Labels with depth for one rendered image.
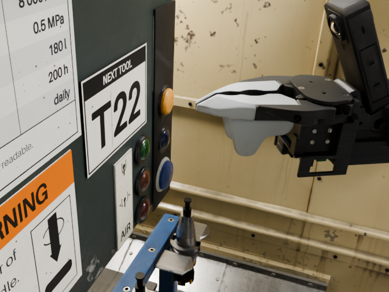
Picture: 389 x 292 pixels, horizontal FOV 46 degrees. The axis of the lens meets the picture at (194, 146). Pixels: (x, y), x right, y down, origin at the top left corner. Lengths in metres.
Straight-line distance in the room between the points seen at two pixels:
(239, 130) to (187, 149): 0.87
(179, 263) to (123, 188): 0.55
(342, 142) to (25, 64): 0.31
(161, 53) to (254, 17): 0.73
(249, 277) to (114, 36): 1.20
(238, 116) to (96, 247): 0.17
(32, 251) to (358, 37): 0.32
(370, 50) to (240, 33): 0.70
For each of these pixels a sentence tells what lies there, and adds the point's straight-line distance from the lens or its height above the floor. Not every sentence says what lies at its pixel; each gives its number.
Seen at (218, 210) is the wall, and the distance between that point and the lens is 1.37.
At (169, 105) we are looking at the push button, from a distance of 0.43.
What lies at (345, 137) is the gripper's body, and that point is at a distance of 0.46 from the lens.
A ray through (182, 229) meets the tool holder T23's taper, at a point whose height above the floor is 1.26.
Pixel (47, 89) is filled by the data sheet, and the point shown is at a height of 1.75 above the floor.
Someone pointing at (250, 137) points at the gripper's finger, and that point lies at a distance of 0.44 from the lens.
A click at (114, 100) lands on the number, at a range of 0.34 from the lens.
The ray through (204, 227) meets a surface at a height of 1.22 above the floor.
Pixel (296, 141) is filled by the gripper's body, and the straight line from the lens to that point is 0.46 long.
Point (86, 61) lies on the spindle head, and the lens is 0.30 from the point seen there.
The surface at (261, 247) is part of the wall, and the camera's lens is 1.41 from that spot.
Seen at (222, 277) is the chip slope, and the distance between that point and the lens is 1.46.
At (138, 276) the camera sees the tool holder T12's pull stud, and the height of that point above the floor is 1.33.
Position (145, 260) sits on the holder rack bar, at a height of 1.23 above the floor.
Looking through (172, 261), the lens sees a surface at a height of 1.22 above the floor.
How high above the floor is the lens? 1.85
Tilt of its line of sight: 28 degrees down
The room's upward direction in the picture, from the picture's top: 3 degrees clockwise
